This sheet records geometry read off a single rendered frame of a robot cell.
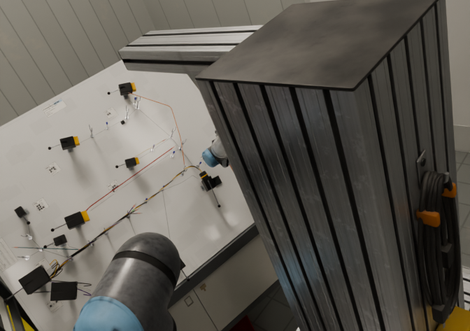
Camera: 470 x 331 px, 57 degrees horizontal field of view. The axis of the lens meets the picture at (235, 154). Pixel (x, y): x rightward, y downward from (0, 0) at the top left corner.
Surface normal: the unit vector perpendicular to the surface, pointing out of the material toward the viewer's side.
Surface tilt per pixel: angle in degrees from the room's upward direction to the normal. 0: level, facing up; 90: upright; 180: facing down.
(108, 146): 52
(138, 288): 45
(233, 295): 90
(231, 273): 90
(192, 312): 90
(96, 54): 90
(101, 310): 8
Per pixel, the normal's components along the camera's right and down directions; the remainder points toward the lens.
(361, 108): 0.72, 0.17
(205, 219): 0.26, -0.26
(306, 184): -0.62, 0.59
